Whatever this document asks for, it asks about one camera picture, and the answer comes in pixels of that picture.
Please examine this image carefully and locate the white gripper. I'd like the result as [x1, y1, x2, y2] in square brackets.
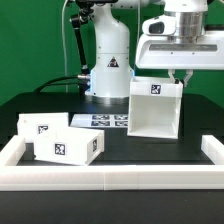
[135, 32, 224, 87]

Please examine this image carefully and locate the white drawer cabinet box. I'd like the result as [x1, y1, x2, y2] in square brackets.
[127, 76, 183, 139]

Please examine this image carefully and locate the white drawer with tag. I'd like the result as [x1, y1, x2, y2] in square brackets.
[34, 127, 104, 166]
[17, 112, 69, 143]

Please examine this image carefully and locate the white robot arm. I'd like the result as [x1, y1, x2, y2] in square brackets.
[71, 0, 224, 103]

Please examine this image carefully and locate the white fiducial marker sheet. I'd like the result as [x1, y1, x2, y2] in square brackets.
[71, 114, 128, 128]

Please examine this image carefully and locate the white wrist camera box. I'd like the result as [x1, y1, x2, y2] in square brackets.
[142, 15, 176, 35]

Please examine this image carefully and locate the white U-shaped boundary frame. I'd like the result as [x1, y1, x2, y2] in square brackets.
[0, 135, 224, 191]

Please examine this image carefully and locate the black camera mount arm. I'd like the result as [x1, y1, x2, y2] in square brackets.
[70, 0, 90, 75]

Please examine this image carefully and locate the thin white cable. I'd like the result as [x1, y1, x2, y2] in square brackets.
[60, 0, 70, 94]

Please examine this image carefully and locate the black cable bundle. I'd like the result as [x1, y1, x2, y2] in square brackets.
[32, 75, 92, 94]

